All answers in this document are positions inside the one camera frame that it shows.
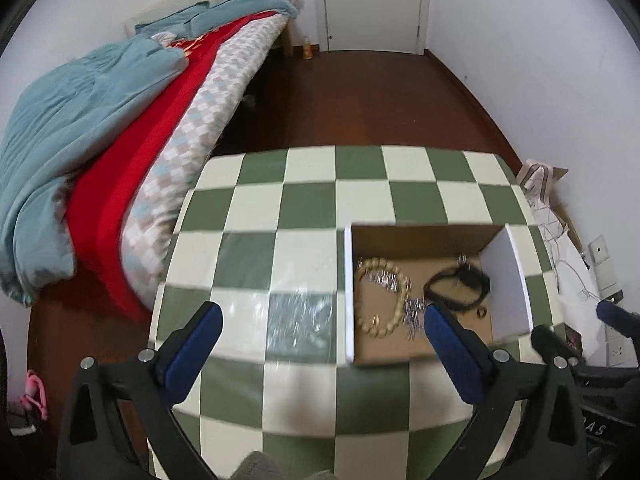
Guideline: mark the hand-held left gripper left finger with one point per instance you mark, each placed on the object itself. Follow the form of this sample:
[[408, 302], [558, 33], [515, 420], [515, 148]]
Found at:
[[192, 355]]

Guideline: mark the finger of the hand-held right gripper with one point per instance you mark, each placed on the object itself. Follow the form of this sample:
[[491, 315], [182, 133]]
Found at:
[[552, 342], [617, 316]]

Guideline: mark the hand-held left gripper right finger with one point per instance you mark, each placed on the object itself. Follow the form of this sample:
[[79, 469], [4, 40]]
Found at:
[[452, 350]]

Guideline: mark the white cardboard box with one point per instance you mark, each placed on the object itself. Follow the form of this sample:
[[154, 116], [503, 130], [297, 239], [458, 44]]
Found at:
[[505, 290]]

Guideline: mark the black smart band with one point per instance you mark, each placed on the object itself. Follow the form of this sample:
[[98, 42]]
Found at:
[[470, 277]]

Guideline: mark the white bag with papers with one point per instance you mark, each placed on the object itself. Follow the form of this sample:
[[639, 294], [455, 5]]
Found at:
[[575, 285]]

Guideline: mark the white floral bag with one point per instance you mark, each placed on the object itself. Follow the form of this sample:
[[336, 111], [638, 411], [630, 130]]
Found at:
[[535, 180]]

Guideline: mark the pink slippers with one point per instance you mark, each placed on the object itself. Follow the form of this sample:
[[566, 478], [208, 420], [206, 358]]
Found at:
[[36, 395]]

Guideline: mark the green white checkered tablecloth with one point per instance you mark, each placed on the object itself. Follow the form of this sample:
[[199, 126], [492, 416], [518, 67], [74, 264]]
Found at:
[[310, 200]]

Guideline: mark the red blanket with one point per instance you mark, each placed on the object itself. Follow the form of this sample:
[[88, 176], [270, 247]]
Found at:
[[135, 160]]

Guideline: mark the diamond pattern bed sheet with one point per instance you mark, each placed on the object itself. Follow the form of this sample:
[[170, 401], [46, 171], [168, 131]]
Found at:
[[200, 130]]

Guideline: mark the light blue quilt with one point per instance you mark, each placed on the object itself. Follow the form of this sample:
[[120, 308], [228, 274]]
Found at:
[[75, 130]]

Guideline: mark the orange drink bottle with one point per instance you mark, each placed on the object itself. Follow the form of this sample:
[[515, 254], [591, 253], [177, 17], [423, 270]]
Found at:
[[307, 50]]

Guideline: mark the light blue pillow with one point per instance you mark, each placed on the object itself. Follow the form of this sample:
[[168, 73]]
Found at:
[[240, 5]]

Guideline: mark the white door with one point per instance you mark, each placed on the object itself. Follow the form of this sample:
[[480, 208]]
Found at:
[[370, 5]]

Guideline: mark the white wall socket plate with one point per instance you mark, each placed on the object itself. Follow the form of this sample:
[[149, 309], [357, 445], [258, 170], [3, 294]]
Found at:
[[599, 249], [611, 280], [622, 352]]

